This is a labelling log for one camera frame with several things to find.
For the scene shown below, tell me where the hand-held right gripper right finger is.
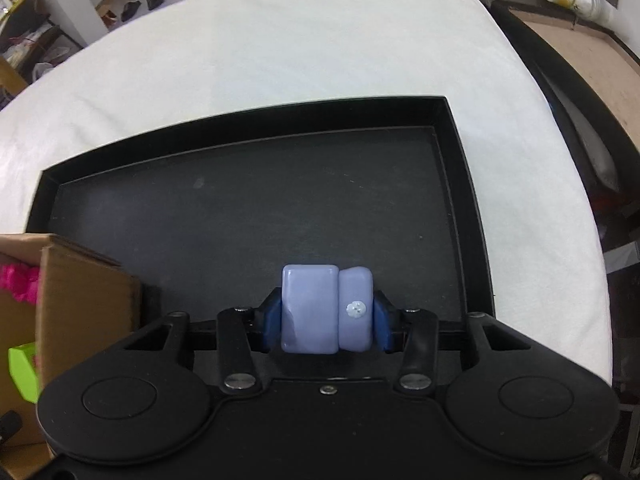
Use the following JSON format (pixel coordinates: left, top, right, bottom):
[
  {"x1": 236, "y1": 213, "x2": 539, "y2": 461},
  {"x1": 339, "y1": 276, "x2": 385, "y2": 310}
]
[{"x1": 372, "y1": 290, "x2": 531, "y2": 395}]

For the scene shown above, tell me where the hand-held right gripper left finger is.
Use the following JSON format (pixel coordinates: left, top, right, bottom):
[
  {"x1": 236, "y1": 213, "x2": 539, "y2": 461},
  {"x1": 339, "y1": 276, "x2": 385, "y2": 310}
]
[{"x1": 124, "y1": 287, "x2": 284, "y2": 394}]

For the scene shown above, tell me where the lavender sofa toy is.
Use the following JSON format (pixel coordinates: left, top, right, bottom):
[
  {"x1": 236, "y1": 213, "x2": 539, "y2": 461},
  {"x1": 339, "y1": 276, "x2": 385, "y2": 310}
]
[{"x1": 280, "y1": 263, "x2": 373, "y2": 356}]

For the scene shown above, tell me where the black tray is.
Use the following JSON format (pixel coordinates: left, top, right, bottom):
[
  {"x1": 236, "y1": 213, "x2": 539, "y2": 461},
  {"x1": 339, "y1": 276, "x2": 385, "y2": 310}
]
[{"x1": 25, "y1": 95, "x2": 497, "y2": 361}]

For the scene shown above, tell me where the brown cardboard box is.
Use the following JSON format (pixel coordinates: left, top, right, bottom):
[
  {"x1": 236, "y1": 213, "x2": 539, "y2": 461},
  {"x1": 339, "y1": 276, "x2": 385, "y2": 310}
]
[{"x1": 0, "y1": 233, "x2": 144, "y2": 480}]

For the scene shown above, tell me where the green hexagonal block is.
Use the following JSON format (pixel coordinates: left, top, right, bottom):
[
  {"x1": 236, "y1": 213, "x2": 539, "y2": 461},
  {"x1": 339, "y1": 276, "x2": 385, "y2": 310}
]
[{"x1": 8, "y1": 341, "x2": 41, "y2": 405}]

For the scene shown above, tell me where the pink plush toy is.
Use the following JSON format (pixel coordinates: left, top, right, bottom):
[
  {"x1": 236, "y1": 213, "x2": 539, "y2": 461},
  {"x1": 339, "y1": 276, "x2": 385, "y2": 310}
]
[{"x1": 0, "y1": 263, "x2": 41, "y2": 306}]

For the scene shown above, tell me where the dark-rimmed wooden side table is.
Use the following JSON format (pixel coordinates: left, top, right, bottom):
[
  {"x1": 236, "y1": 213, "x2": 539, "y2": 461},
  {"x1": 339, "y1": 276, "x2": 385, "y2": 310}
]
[{"x1": 490, "y1": 0, "x2": 640, "y2": 196}]

